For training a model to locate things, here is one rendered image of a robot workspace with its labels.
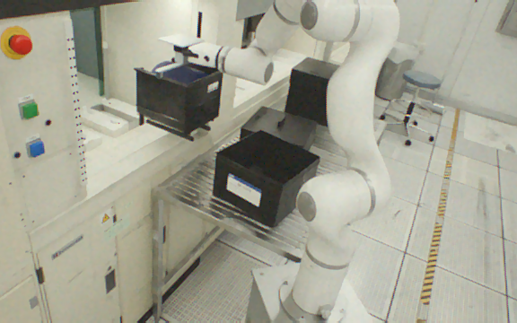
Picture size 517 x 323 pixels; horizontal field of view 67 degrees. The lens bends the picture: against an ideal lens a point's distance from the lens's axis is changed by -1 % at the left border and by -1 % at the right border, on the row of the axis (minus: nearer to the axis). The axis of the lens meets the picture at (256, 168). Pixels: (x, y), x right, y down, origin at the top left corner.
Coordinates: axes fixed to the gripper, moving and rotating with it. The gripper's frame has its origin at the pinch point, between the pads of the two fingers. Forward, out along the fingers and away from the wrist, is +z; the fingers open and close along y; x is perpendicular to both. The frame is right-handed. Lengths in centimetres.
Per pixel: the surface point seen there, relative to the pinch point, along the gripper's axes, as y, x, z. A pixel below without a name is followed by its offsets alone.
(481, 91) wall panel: 427, -93, -127
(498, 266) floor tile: 136, -124, -153
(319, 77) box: 82, -23, -24
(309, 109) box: 82, -41, -23
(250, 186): -6, -37, -34
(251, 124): 38, -38, -11
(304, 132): 48, -38, -33
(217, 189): -4, -46, -21
